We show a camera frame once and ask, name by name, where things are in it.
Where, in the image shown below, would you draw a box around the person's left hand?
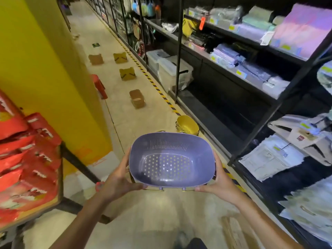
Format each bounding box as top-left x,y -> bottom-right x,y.
96,148 -> 148,203

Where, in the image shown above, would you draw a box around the person's right hand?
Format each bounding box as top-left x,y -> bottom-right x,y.
194,151 -> 247,207

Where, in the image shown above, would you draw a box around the yellow oval basket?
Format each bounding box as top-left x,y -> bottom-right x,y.
175,115 -> 200,134
176,127 -> 200,137

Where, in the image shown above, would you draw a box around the purple oval basket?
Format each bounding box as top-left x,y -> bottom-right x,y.
128,131 -> 217,192

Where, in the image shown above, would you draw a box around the yellow rectangular basket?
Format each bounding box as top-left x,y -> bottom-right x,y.
119,66 -> 137,82
113,52 -> 128,64

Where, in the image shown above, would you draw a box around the person's left forearm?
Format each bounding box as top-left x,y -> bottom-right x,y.
49,193 -> 112,249

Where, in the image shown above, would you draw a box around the person's dark shorts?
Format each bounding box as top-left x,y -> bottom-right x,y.
186,237 -> 209,249

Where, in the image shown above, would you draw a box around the black display table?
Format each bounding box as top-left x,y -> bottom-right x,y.
0,141 -> 112,231

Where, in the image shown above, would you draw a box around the pile of white flat packets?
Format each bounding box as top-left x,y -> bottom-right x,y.
238,133 -> 332,244

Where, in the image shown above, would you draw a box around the red snack packets pile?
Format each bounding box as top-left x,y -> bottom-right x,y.
0,89 -> 63,226

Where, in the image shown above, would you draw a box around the yellow black hazard tape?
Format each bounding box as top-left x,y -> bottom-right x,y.
100,18 -> 248,195

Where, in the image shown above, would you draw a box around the red plastic stool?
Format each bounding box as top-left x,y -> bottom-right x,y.
91,74 -> 108,100

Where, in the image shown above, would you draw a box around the large clear storage box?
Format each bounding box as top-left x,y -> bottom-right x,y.
157,55 -> 194,93

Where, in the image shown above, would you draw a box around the small clear storage box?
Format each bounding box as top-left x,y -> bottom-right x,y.
146,49 -> 170,73

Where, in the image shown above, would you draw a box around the pile of purple wrapped packets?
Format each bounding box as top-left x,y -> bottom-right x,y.
209,43 -> 291,99

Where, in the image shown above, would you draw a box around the yellow square pillar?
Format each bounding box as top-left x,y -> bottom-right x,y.
0,0 -> 113,177

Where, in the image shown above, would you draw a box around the pile of black packaged items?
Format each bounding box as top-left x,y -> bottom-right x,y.
189,31 -> 226,54

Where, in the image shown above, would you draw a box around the rows of assorted hanging goods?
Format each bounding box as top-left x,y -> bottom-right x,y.
85,0 -> 163,59

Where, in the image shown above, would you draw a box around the white bundled item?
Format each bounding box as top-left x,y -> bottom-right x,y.
161,22 -> 179,34

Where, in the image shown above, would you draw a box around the yellow bag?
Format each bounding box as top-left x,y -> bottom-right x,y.
182,18 -> 200,38

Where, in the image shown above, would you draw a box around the pile of pastel wrapped packets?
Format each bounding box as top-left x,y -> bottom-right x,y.
188,3 -> 332,60

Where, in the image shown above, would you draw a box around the dark distant shelving unit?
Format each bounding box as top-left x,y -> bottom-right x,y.
56,0 -> 73,31

